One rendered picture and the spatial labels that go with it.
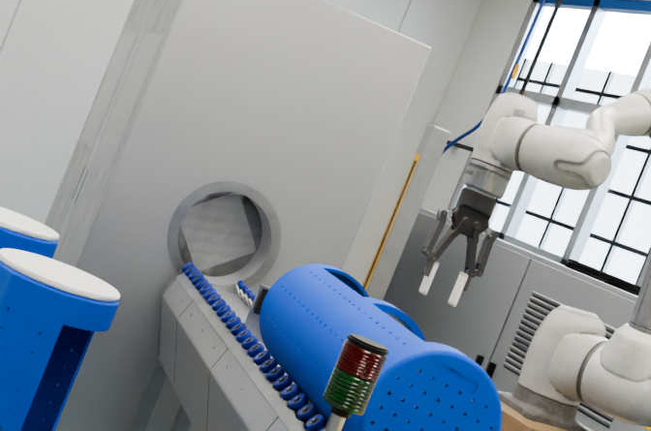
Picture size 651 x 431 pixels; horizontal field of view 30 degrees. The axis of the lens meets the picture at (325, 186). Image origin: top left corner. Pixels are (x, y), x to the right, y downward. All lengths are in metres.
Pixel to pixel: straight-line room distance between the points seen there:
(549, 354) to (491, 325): 1.85
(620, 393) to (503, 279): 2.02
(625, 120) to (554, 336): 0.54
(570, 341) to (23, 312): 1.23
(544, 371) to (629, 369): 0.22
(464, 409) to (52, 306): 0.86
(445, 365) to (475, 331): 2.55
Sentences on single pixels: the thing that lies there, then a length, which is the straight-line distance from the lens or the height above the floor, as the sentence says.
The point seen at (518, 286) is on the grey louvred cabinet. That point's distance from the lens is 4.70.
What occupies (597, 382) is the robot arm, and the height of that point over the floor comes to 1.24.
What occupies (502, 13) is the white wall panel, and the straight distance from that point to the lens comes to 8.01.
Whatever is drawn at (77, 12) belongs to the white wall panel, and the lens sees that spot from 7.26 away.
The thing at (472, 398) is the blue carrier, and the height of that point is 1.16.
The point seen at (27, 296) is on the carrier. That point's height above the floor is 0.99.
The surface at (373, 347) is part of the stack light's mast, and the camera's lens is 1.70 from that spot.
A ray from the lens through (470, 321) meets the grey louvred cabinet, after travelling 4.88.
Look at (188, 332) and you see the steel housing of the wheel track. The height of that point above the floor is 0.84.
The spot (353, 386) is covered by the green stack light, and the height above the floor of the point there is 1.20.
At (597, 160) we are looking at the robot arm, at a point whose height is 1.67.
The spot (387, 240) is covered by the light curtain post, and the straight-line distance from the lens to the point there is 3.68.
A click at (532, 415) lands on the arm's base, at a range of 2.89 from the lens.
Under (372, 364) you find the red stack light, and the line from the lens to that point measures 1.71.
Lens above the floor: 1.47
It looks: 1 degrees down
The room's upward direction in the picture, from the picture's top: 22 degrees clockwise
